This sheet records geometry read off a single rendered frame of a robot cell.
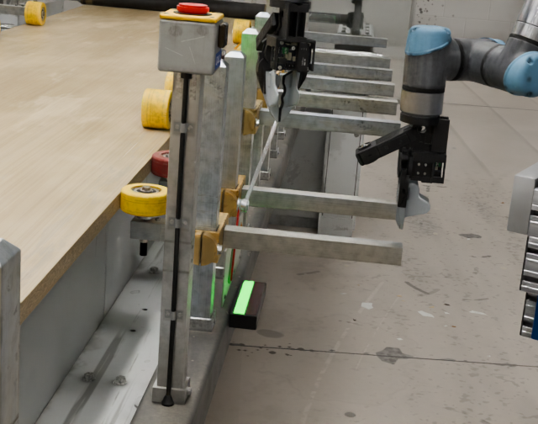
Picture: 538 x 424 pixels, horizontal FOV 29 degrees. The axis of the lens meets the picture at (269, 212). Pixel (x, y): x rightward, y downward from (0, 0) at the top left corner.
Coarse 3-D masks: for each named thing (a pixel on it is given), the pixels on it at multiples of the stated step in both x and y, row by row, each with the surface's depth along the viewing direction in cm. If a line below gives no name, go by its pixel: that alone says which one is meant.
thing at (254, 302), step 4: (256, 284) 190; (260, 284) 190; (264, 284) 190; (256, 288) 188; (260, 288) 188; (252, 292) 186; (256, 292) 186; (260, 292) 186; (252, 296) 184; (256, 296) 184; (260, 296) 184; (252, 300) 182; (256, 300) 182; (248, 304) 180; (252, 304) 180; (256, 304) 180; (248, 308) 178; (252, 308) 178; (256, 308) 178; (248, 312) 176; (252, 312) 176
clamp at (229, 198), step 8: (240, 176) 196; (240, 184) 190; (224, 192) 185; (232, 192) 186; (240, 192) 190; (224, 200) 185; (232, 200) 185; (224, 208) 185; (232, 208) 185; (232, 216) 188
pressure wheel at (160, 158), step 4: (156, 152) 193; (160, 152) 193; (164, 152) 194; (168, 152) 194; (152, 156) 191; (156, 156) 190; (160, 156) 190; (164, 156) 191; (168, 156) 192; (152, 160) 191; (156, 160) 190; (160, 160) 189; (164, 160) 189; (168, 160) 189; (152, 164) 191; (156, 164) 190; (160, 164) 189; (164, 164) 189; (152, 168) 191; (156, 168) 190; (160, 168) 190; (164, 168) 189; (152, 172) 191; (156, 172) 190; (160, 172) 190; (164, 172) 189; (160, 176) 190; (164, 176) 190
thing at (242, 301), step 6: (246, 282) 190; (252, 282) 191; (246, 288) 188; (240, 294) 184; (246, 294) 184; (240, 300) 181; (246, 300) 182; (240, 306) 179; (234, 312) 176; (240, 312) 176
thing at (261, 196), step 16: (256, 192) 191; (272, 192) 191; (288, 192) 192; (304, 192) 193; (288, 208) 192; (304, 208) 191; (320, 208) 191; (336, 208) 191; (352, 208) 190; (368, 208) 190; (384, 208) 190
